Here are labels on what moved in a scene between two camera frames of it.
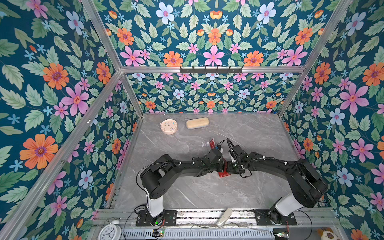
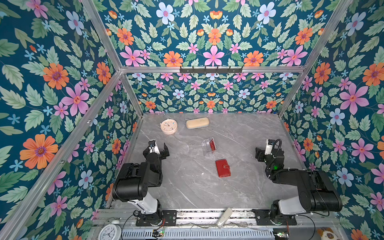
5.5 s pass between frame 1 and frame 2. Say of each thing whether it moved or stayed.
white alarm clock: stayed
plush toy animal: stayed
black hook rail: stayed
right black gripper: moved
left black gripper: moved
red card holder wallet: stayed
